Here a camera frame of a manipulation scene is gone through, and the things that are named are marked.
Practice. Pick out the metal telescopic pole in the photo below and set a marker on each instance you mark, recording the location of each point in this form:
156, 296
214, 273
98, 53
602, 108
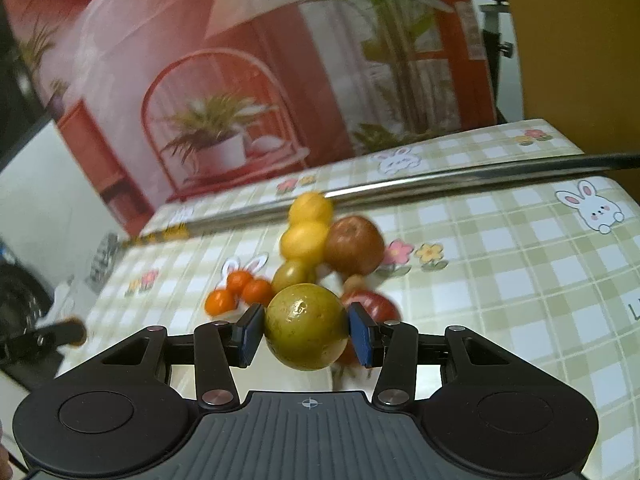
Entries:
436, 183

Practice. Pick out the dark red apple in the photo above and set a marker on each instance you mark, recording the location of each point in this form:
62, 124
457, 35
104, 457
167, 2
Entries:
372, 309

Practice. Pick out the small kiwi fruit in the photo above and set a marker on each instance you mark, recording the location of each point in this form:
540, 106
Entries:
354, 282

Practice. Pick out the green-yellow round fruit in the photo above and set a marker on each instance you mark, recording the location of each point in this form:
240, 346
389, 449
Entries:
306, 327

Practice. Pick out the yellow lemon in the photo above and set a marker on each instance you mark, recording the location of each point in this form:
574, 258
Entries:
310, 207
304, 241

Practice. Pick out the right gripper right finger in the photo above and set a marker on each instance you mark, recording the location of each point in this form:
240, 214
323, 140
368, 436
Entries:
392, 346

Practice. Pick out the orange tangerine two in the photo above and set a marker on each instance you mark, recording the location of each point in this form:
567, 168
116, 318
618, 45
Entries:
237, 280

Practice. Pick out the brownish red apple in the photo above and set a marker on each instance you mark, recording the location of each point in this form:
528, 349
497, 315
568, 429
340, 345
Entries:
354, 245

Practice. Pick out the washing machine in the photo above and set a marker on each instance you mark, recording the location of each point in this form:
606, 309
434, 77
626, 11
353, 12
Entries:
24, 299

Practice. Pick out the orange wooden board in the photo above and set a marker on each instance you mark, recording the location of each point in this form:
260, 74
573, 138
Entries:
580, 68

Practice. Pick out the printed room backdrop poster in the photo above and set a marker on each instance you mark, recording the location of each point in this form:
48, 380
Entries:
164, 100

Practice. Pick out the beige round plate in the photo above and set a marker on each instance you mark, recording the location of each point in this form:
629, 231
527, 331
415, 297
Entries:
266, 373

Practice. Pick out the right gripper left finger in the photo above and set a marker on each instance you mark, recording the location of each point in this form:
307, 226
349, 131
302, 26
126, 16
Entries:
219, 346

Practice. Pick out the orange tangerine three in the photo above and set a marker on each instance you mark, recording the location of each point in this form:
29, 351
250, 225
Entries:
257, 291

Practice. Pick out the orange tangerine one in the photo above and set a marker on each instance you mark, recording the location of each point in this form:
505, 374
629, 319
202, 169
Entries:
219, 302

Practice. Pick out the small green-yellow fruit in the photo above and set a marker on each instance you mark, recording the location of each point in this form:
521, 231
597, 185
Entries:
293, 272

